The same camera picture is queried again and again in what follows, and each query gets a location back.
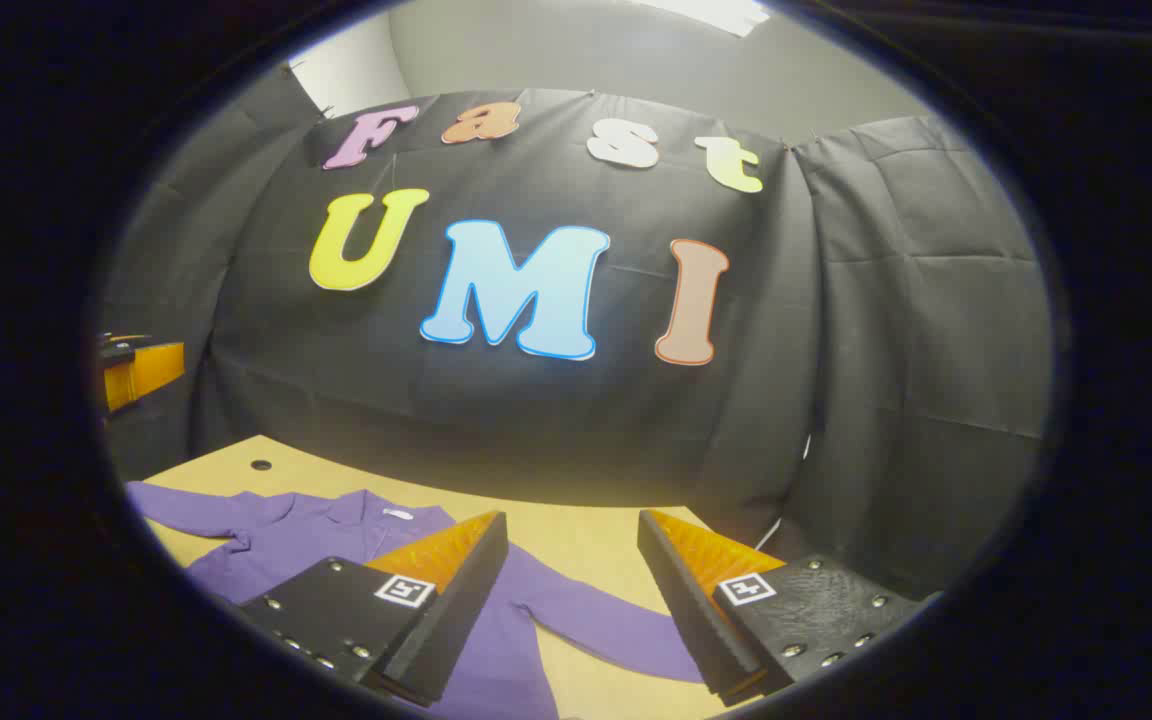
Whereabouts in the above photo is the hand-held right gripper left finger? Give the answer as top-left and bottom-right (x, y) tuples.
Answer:
(234, 510), (510, 708)

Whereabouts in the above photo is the purple knit cardigan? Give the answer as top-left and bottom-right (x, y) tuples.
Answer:
(124, 482), (707, 720)

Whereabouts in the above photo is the thin white cable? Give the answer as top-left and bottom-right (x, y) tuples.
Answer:
(754, 432), (815, 553)

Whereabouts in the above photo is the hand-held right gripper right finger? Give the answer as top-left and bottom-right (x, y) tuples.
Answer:
(636, 508), (927, 708)

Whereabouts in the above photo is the black backdrop cloth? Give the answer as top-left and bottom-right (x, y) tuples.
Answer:
(99, 65), (1055, 601)

